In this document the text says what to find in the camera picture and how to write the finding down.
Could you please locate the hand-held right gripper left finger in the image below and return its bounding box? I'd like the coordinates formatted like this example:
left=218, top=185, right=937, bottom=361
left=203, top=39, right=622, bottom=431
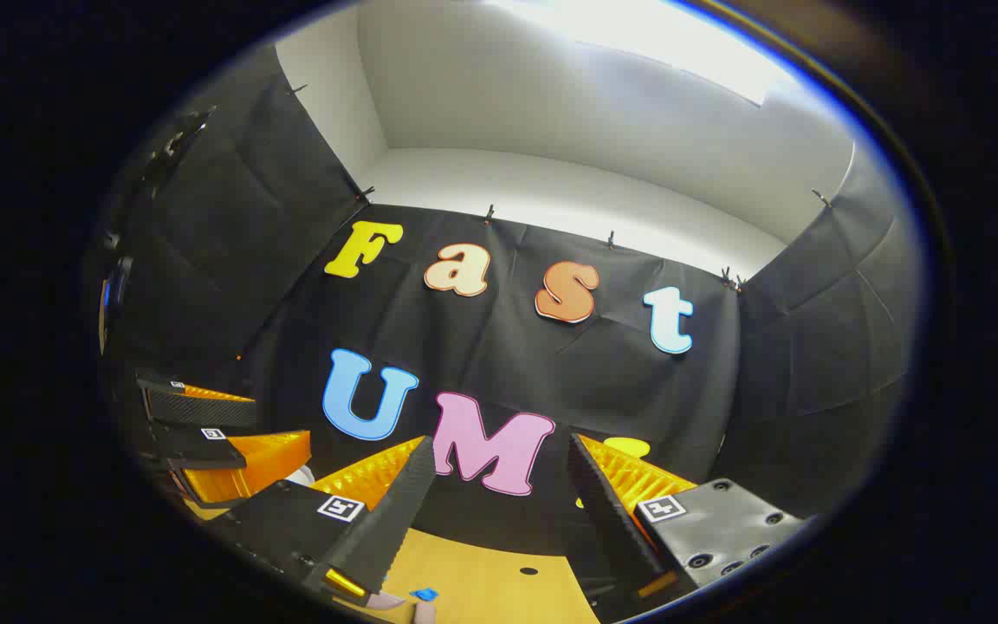
left=204, top=436, right=437, bottom=608

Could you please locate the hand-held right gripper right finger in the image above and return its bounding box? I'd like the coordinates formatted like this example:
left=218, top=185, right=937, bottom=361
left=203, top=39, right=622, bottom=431
left=567, top=432, right=805, bottom=621

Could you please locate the wooden desktop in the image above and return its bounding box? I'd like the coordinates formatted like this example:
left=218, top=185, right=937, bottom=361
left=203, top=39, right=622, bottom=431
left=334, top=524, right=604, bottom=624

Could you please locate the black backdrop cloth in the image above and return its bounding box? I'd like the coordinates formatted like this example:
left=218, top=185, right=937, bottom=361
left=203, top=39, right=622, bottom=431
left=100, top=43, right=911, bottom=556

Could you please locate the row of black cloth clips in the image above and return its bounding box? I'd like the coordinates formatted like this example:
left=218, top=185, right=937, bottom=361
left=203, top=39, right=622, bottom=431
left=287, top=82, right=833, bottom=291

